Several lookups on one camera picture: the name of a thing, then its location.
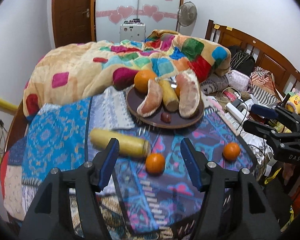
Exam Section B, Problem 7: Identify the small mandarin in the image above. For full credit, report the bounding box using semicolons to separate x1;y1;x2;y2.
223;142;241;161
145;153;165;175

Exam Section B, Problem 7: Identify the pomelo segment with rind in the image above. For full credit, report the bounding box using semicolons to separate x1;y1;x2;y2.
175;69;201;119

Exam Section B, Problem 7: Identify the peeled pomelo segment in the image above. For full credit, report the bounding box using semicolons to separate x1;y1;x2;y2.
136;79;163;118

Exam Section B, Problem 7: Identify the large orange with sticker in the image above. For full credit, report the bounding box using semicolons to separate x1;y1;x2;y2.
134;70;157;94

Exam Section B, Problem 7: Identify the white power strip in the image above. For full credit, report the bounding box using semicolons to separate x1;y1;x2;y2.
225;102;250;124

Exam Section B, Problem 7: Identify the yellow plush chick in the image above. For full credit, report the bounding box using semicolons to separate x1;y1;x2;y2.
285;94;300;115

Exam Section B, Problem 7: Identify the wooden headboard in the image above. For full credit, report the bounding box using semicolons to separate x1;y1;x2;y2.
205;20;300;95

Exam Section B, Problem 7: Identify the pink quilted pouch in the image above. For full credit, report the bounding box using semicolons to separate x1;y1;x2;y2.
228;70;250;92

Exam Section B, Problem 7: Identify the black striped bag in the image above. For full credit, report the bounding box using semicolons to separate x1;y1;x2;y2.
228;46;256;76

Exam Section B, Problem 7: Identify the grey patterned pillow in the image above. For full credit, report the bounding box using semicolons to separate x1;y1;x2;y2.
200;74;229;95

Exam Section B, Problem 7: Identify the patterned purple blue cloth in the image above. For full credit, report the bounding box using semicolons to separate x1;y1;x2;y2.
0;87;256;239

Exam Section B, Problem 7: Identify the dark purple plate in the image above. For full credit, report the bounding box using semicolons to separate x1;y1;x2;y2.
126;87;204;129

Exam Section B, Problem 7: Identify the colourful patchwork blanket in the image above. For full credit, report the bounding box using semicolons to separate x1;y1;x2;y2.
23;30;231;120

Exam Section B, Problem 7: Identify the standing electric fan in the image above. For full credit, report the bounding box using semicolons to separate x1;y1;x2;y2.
177;1;197;32

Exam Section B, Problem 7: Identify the sliding wardrobe with hearts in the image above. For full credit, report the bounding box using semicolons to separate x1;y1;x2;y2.
95;0;183;42

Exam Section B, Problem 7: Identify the white box appliance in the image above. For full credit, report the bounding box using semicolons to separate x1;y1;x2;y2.
119;20;146;41

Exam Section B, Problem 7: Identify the brown wooden door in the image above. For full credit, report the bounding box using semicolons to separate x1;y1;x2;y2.
51;0;95;47

